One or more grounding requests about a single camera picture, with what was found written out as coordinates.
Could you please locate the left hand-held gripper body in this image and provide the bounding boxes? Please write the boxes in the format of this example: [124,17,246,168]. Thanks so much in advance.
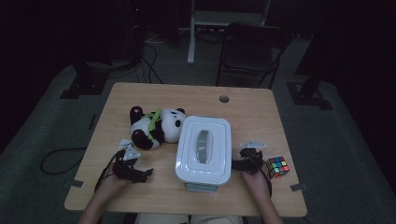
[112,146,148,184]

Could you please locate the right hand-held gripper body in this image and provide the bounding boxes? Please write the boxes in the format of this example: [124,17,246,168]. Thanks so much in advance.
[240,140,267,175]

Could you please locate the colourful puzzle cube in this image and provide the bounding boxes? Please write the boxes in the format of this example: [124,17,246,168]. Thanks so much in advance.
[265,156,290,180]

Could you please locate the white storage box lid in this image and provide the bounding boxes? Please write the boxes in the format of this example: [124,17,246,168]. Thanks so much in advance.
[175,115,233,187]

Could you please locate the stainless steel pot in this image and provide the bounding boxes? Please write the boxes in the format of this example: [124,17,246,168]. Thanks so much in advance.
[185,181,219,193]

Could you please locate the panda plush toy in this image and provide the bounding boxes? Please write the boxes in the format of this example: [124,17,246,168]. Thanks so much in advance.
[118,105,187,151]

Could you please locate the person's left hand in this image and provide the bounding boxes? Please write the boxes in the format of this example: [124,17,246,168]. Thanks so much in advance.
[98,172,134,196]

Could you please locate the person's right hand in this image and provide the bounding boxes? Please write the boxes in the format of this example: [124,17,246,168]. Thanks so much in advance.
[242,169,273,201]

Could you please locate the person's legs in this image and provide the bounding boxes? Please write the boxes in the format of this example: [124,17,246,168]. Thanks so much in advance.
[134,213,244,224]

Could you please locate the black stand with flat base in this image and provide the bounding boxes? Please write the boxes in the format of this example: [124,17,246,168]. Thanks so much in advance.
[286,0,333,110]
[60,60,110,100]

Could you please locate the black folding chair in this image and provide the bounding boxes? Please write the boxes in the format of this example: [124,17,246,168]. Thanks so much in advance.
[216,21,293,90]

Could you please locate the round grey stand base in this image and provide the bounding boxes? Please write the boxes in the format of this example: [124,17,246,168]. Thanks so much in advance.
[87,58,141,72]

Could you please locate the dark computer tower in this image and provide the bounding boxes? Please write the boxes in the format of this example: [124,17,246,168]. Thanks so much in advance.
[124,0,148,62]

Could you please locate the right hand-held gripper cable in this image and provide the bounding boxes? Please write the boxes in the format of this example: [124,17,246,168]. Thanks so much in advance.
[251,154,274,200]

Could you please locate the hand-held gripper cable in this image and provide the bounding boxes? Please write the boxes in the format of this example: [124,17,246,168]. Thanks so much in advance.
[93,150,125,194]
[251,154,274,200]

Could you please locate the left hand-held gripper cable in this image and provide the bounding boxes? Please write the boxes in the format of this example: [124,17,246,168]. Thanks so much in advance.
[93,150,125,194]

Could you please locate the black looped floor cable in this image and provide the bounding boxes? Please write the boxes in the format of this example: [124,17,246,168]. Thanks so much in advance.
[40,147,89,175]

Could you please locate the black floor cables bundle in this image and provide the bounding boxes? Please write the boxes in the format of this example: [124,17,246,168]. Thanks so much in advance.
[136,43,164,85]

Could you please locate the white desk frame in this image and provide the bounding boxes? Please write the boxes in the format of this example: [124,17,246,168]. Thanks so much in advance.
[187,0,272,65]

